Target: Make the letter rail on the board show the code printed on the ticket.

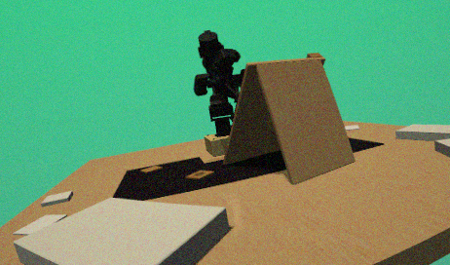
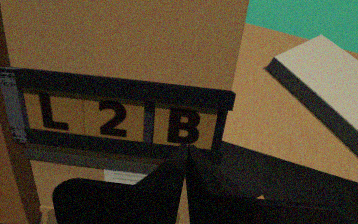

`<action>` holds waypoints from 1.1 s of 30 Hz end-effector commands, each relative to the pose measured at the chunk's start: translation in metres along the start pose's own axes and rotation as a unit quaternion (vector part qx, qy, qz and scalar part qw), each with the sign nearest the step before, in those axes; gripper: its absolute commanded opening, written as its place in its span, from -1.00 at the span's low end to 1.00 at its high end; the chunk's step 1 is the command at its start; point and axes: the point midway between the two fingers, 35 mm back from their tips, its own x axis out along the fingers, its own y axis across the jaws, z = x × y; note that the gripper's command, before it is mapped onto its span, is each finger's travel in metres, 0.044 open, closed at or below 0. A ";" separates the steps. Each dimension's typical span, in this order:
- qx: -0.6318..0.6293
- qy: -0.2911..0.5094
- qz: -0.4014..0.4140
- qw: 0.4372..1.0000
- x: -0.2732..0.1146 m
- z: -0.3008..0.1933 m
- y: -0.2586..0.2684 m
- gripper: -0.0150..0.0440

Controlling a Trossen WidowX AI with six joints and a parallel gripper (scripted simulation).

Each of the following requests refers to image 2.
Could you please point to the beige flat rectangular slab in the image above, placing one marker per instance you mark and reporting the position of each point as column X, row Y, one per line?
column 325, row 77

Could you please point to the tan cardboard board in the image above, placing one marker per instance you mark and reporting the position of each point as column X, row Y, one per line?
column 181, row 52

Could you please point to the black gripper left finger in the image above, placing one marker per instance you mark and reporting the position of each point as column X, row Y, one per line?
column 152, row 200

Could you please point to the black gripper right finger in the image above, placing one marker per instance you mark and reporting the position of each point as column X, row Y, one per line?
column 215, row 199

